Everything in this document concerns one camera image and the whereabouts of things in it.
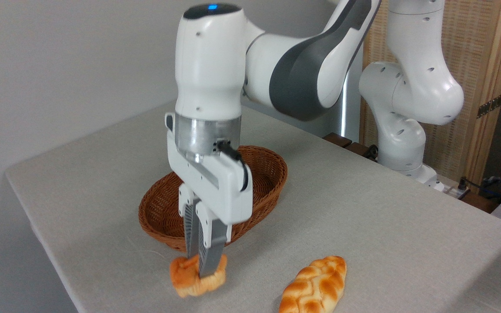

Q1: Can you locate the round knotted bread roll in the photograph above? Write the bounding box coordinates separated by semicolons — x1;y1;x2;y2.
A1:
170;254;228;299

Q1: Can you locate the metal screen hinge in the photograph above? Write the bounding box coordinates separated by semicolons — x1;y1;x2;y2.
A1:
477;93;501;119

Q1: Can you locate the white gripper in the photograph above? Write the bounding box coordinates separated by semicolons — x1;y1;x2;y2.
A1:
165;112;254;279

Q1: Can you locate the long braided bread loaf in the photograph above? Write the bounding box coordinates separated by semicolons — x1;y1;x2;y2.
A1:
279;256;347;313

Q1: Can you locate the grey tablecloth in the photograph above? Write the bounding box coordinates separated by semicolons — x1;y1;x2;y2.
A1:
5;100;501;313

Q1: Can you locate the dark brown wooden block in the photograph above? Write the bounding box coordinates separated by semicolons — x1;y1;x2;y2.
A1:
345;142;371;158
324;133;353;149

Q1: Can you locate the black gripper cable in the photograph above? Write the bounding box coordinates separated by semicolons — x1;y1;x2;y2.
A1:
217;140;250;192

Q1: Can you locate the white power strip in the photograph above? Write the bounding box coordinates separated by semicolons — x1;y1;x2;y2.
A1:
433;182;471;201

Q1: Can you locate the brown wicker oval basket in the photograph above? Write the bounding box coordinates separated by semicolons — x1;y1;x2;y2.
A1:
138;146;288;254

